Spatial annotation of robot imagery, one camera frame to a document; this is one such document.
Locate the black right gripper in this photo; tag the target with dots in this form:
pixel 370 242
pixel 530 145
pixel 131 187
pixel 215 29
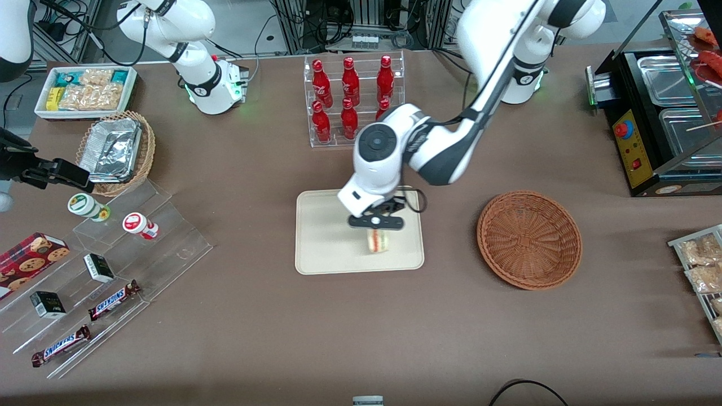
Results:
pixel 18 164

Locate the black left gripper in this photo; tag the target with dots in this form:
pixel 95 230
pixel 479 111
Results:
pixel 395 206

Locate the triangle sandwich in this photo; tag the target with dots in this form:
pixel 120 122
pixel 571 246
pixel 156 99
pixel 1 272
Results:
pixel 378 241

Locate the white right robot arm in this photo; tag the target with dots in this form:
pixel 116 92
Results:
pixel 197 73

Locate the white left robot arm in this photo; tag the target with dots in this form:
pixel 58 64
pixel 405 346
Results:
pixel 440 152

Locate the cream plastic tray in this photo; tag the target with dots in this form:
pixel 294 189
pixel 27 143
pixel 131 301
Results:
pixel 321 237

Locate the light wicker basket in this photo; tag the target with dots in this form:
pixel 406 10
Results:
pixel 148 152

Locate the brown wicker basket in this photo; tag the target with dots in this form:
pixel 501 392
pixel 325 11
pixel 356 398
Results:
pixel 530 239

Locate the tray of packaged snacks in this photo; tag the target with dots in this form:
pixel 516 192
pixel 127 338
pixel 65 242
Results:
pixel 677 243

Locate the green lid yogurt bottle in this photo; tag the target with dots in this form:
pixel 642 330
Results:
pixel 84 205

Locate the silver foil container stack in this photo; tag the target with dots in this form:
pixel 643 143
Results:
pixel 110 149

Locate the white rectangular snack bin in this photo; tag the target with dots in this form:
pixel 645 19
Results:
pixel 40 110

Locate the red lid yogurt bottle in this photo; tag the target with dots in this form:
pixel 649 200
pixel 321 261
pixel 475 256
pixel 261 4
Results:
pixel 136 223

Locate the yellow snack packet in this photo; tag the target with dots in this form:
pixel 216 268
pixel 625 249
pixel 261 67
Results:
pixel 53 98

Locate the large clear cracker bag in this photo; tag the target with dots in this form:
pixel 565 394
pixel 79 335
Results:
pixel 90 97

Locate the clear acrylic bottle rack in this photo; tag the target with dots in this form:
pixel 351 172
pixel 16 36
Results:
pixel 338 144

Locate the red cola bottle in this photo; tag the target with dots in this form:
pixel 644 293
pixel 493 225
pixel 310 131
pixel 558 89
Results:
pixel 383 108
pixel 385 82
pixel 349 123
pixel 350 83
pixel 321 84
pixel 321 125

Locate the small black box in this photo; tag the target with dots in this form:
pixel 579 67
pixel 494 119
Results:
pixel 99 268
pixel 48 304

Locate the red plaid cookie box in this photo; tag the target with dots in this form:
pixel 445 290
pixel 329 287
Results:
pixel 28 262

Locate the teal snack packet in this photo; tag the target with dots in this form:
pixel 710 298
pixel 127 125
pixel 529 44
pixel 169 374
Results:
pixel 66 79
pixel 119 76

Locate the small clear cracker bag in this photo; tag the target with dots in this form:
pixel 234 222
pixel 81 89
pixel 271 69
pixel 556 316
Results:
pixel 97 77

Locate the clear acrylic step display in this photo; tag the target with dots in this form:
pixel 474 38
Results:
pixel 169 248

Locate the Snickers chocolate bar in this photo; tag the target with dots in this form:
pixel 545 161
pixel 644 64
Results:
pixel 61 345
pixel 113 300

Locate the white power strip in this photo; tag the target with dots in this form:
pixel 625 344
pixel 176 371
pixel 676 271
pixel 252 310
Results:
pixel 364 42

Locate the grey box at table edge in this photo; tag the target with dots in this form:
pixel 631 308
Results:
pixel 368 401

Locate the black food warmer case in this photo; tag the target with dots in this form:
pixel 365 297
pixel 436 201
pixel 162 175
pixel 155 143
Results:
pixel 632 152

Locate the steel food pan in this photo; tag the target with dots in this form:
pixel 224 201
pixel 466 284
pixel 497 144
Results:
pixel 685 138
pixel 665 82

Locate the clear bag of pastries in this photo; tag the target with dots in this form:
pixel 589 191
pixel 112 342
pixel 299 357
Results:
pixel 705 279
pixel 699 251

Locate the red sausage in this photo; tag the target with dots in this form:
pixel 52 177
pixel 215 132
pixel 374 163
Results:
pixel 712 63

